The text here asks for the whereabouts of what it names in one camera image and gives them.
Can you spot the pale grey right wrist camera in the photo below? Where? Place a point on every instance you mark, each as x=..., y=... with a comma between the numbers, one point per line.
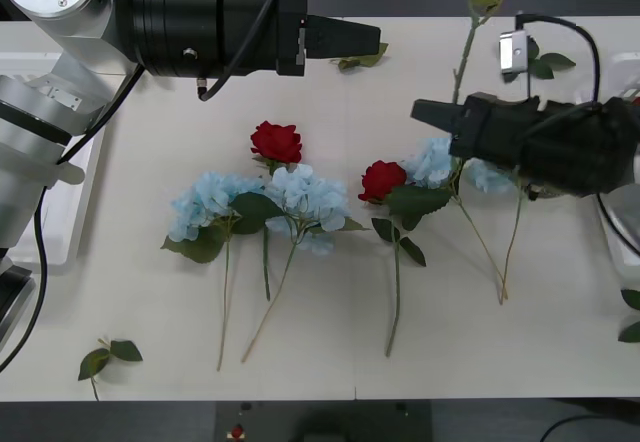
x=513, y=52

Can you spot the loose green leaf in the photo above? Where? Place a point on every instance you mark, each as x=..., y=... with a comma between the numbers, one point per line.
x=632, y=299
x=631, y=333

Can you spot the loose green leaf twig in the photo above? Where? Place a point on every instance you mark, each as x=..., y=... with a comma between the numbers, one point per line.
x=125, y=350
x=360, y=62
x=555, y=59

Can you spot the red round button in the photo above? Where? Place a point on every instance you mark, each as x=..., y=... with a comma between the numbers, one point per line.
x=236, y=432

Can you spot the shallow white box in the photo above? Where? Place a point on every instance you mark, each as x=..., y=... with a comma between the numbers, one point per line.
x=627, y=67
x=75, y=222

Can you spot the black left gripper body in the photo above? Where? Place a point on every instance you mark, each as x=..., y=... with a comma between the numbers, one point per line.
x=287, y=37

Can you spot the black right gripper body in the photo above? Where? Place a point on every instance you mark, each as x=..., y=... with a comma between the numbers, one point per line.
x=487, y=129

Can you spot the pale blue flower with stem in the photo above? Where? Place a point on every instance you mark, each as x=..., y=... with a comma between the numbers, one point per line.
x=205, y=197
x=310, y=197
x=487, y=177
x=430, y=162

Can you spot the silver and black right arm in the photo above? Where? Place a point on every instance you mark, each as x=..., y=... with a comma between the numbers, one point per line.
x=575, y=154

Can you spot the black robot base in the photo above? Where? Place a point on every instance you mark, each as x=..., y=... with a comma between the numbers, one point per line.
x=320, y=419

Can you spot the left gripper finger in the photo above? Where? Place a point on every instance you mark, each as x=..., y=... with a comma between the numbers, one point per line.
x=345, y=39

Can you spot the silver and black left arm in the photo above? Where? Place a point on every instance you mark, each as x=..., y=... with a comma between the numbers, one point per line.
x=60, y=127

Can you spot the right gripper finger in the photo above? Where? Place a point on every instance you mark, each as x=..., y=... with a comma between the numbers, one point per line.
x=437, y=113

